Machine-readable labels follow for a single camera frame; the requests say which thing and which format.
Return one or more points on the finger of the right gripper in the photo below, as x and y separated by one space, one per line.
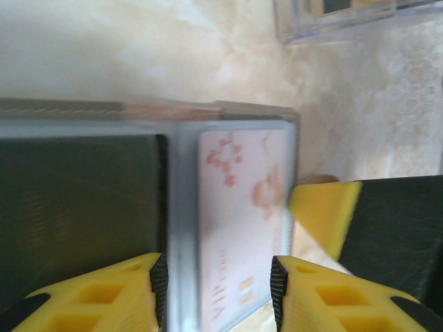
325 211

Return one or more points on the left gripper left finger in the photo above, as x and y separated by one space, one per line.
114 276

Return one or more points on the gold card with black stripe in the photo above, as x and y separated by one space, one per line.
370 7

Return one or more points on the clear acrylic card box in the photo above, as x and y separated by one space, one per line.
294 27

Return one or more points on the dark VIP card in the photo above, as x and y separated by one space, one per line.
79 214

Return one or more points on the white card with pagoda print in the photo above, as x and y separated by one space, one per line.
242 214

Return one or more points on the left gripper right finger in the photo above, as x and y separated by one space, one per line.
304 276

